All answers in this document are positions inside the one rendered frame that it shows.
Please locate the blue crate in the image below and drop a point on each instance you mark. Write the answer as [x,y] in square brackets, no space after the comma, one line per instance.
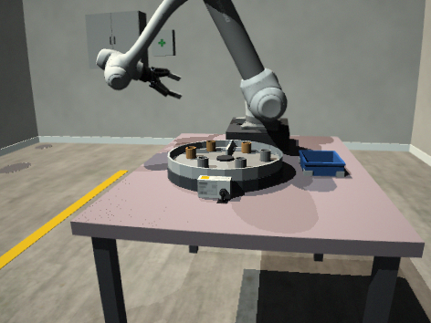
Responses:
[321,163]

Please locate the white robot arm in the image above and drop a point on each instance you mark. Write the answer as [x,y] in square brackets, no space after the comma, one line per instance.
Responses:
[265,100]

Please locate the bronze bushing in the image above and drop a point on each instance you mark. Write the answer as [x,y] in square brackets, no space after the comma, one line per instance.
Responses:
[246,147]
[190,152]
[211,145]

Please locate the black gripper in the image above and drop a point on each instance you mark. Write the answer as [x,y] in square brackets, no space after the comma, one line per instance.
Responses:
[148,74]

